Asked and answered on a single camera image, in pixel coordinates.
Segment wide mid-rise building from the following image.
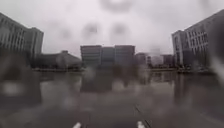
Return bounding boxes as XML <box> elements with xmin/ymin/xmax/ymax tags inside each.
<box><xmin>79</xmin><ymin>44</ymin><xmax>136</xmax><ymax>68</ymax></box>

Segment robot's own part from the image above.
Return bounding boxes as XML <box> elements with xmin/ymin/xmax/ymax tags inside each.
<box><xmin>137</xmin><ymin>120</ymin><xmax>146</xmax><ymax>128</ymax></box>
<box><xmin>72</xmin><ymin>122</ymin><xmax>82</xmax><ymax>128</ymax></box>

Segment pale multi-storey building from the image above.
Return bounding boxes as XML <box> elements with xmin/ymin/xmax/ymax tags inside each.
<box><xmin>171</xmin><ymin>9</ymin><xmax>224</xmax><ymax>69</ymax></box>

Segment small distant buildings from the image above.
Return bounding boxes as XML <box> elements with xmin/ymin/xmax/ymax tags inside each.
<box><xmin>134</xmin><ymin>51</ymin><xmax>176</xmax><ymax>68</ymax></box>

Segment tall grey building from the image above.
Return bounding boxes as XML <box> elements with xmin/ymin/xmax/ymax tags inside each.
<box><xmin>0</xmin><ymin>12</ymin><xmax>45</xmax><ymax>68</ymax></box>

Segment low dark-roofed building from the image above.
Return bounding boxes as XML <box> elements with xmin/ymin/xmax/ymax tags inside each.
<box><xmin>32</xmin><ymin>50</ymin><xmax>83</xmax><ymax>70</ymax></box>

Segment wet grey paved ground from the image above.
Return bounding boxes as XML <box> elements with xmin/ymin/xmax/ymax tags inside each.
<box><xmin>0</xmin><ymin>69</ymin><xmax>224</xmax><ymax>128</ymax></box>

